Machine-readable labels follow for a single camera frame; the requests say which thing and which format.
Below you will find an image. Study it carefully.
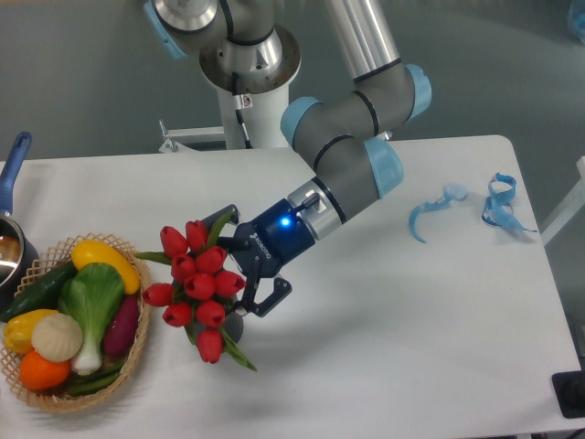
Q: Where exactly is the woven wicker basket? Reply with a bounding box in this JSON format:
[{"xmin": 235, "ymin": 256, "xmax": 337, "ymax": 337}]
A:
[{"xmin": 1, "ymin": 233, "xmax": 152, "ymax": 413}]

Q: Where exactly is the red tulip bouquet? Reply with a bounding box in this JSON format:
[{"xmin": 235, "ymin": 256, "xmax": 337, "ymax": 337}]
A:
[{"xmin": 135, "ymin": 207, "xmax": 257, "ymax": 371}]

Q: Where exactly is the dark grey ribbed vase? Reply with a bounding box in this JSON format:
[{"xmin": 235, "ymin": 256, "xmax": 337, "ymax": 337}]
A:
[{"xmin": 182, "ymin": 292, "xmax": 247, "ymax": 345}]

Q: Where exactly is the orange fruit toy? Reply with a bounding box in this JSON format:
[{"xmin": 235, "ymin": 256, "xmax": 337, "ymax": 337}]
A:
[{"xmin": 19, "ymin": 350, "xmax": 70, "ymax": 391}]

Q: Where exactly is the blue handled saucepan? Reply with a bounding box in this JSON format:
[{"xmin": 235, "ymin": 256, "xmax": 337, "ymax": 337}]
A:
[{"xmin": 1, "ymin": 132, "xmax": 38, "ymax": 312}]

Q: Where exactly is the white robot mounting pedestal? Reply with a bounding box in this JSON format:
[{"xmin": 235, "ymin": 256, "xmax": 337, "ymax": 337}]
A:
[{"xmin": 157, "ymin": 85, "xmax": 394, "ymax": 154}]

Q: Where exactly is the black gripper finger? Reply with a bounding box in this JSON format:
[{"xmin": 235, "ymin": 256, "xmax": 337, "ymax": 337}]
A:
[
  {"xmin": 233, "ymin": 275, "xmax": 293, "ymax": 317},
  {"xmin": 200, "ymin": 204, "xmax": 241, "ymax": 232}
]

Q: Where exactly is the green bean pods toy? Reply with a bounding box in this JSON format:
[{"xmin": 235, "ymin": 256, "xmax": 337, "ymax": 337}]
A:
[{"xmin": 65, "ymin": 361, "xmax": 124, "ymax": 397}]

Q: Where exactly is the green cucumber toy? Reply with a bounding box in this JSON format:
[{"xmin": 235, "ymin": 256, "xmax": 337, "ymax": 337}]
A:
[{"xmin": 1, "ymin": 261, "xmax": 78, "ymax": 323}]

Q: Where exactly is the white frame leg right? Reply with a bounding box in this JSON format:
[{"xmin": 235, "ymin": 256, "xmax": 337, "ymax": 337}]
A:
[{"xmin": 540, "ymin": 156, "xmax": 584, "ymax": 246}]

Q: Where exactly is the blue ribbon strip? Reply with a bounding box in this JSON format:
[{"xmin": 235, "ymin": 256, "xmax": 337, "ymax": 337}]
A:
[
  {"xmin": 482, "ymin": 173, "xmax": 537, "ymax": 233},
  {"xmin": 408, "ymin": 183, "xmax": 468, "ymax": 243}
]

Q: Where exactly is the yellow squash toy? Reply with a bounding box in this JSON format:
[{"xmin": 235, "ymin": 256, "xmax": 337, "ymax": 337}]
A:
[{"xmin": 71, "ymin": 239, "xmax": 141, "ymax": 294}]

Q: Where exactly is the green bok choy toy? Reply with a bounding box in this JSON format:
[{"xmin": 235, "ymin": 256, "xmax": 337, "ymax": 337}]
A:
[{"xmin": 58, "ymin": 262, "xmax": 124, "ymax": 376}]

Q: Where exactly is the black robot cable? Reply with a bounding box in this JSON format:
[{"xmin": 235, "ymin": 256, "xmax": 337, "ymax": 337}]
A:
[{"xmin": 230, "ymin": 71, "xmax": 254, "ymax": 150}]

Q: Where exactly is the blue ribbon strip left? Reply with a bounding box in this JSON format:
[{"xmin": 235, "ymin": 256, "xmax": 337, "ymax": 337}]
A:
[{"xmin": 408, "ymin": 183, "xmax": 468, "ymax": 243}]

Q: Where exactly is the cream steamed bun toy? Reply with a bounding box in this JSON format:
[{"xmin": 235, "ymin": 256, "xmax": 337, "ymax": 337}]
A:
[{"xmin": 31, "ymin": 313, "xmax": 83, "ymax": 362}]

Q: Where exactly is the yellow bell pepper toy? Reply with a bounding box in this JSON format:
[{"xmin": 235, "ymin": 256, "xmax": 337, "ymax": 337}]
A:
[{"xmin": 3, "ymin": 309, "xmax": 58, "ymax": 355}]

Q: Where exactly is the black device at edge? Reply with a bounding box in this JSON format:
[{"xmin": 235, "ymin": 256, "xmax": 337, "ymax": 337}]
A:
[{"xmin": 551, "ymin": 370, "xmax": 584, "ymax": 419}]

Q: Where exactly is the blue ribbon strip right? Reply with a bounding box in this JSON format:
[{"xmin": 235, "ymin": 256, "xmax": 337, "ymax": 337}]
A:
[{"xmin": 482, "ymin": 173, "xmax": 537, "ymax": 233}]

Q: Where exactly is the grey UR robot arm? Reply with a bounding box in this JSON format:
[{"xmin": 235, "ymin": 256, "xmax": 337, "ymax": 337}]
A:
[{"xmin": 144, "ymin": 1, "xmax": 431, "ymax": 316}]

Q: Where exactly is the purple sweet potato toy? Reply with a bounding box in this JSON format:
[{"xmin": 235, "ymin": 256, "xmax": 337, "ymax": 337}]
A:
[{"xmin": 102, "ymin": 295, "xmax": 140, "ymax": 357}]

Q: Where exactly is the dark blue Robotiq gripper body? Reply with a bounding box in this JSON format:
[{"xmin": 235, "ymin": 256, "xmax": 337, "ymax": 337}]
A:
[{"xmin": 218, "ymin": 198, "xmax": 318, "ymax": 287}]

